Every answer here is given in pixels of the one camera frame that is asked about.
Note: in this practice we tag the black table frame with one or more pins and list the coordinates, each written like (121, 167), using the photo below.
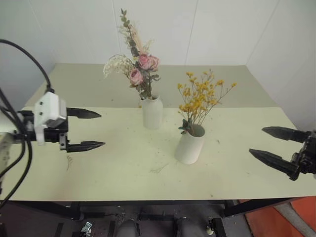
(49, 209)

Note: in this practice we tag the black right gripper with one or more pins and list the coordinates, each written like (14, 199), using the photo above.
(308, 155)

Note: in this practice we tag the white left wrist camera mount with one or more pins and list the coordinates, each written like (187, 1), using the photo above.
(48, 106)

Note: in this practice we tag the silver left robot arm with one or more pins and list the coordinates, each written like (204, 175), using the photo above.
(6, 148)

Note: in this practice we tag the white bottle-shaped vase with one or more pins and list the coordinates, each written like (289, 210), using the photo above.
(152, 113)

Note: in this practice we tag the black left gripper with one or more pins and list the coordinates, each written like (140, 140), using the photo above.
(53, 135)

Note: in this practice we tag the yellow flower bouquet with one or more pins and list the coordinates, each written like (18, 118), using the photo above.
(200, 96)

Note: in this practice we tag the pink rose bouquet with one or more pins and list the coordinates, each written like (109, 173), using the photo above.
(143, 63)

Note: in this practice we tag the white cylinder vase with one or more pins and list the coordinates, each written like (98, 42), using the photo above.
(188, 150)

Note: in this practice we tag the dark rounded shape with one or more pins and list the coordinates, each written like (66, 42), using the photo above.
(128, 228)

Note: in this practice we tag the orange floor mat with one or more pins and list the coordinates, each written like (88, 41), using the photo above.
(291, 219)

